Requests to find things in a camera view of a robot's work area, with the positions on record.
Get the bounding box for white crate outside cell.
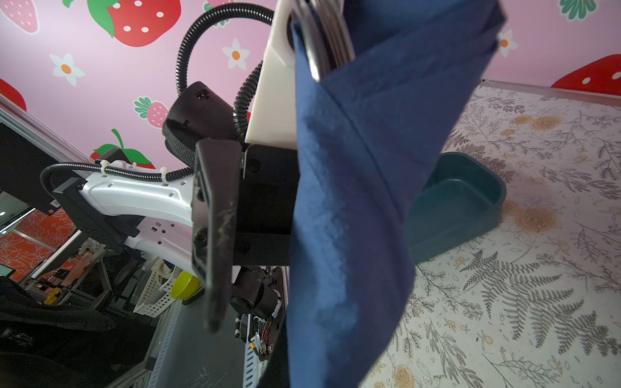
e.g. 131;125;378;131
133;258;181;318

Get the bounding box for blue paper napkin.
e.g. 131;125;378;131
260;1;505;387

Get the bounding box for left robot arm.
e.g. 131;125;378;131
40;82;299;331

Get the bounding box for yellow-green object outside cell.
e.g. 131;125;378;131
170;271;202;301

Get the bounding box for silver fork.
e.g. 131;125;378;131
310;0;356;68

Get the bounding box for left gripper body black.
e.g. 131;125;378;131
233;144;300;266

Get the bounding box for silver spoon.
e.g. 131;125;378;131
290;0;332;82

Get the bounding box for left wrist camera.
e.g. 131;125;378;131
246;1;297;150

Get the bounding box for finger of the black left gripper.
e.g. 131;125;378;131
191;138;242;332

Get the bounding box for dark teal plastic bin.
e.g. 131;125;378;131
405;152;506;264

